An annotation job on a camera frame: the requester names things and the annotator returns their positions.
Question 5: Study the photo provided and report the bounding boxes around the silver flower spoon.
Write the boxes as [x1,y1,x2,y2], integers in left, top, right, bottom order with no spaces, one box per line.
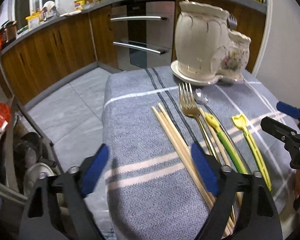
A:
[194,88,231,141]

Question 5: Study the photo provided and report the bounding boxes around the grey kitchen countertop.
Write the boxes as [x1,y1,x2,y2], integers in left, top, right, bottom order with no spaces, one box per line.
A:
[0,0,268,55]

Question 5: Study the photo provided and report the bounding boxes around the wooden kitchen cabinets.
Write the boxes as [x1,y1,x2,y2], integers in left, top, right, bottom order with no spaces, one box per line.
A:
[0,0,267,106]

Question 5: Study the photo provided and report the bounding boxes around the cream ceramic utensil holder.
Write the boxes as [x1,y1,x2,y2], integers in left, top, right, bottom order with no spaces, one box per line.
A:
[171,1,251,86]

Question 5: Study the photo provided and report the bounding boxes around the yellow green tulip utensil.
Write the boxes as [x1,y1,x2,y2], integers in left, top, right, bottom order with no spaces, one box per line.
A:
[205,113,248,174]

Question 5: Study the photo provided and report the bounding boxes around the blue striped tablecloth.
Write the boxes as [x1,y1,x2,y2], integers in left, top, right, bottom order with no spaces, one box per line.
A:
[102,66,297,239]

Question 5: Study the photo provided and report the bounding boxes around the white pot lid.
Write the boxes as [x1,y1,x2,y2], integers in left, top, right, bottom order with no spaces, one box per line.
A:
[23,163,55,197]

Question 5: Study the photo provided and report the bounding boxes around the gold metal fork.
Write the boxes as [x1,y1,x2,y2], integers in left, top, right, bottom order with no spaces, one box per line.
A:
[179,83,220,162]

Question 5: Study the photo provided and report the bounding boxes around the metal storage rack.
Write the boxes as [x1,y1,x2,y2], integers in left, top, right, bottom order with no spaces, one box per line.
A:
[0,51,64,207]

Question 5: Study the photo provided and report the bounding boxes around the yellow oil bottle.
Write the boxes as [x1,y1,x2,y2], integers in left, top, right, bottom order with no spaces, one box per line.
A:
[74,0,86,10]

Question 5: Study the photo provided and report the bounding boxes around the stainless steel oven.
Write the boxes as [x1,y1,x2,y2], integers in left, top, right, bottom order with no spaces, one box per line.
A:
[110,0,175,71]

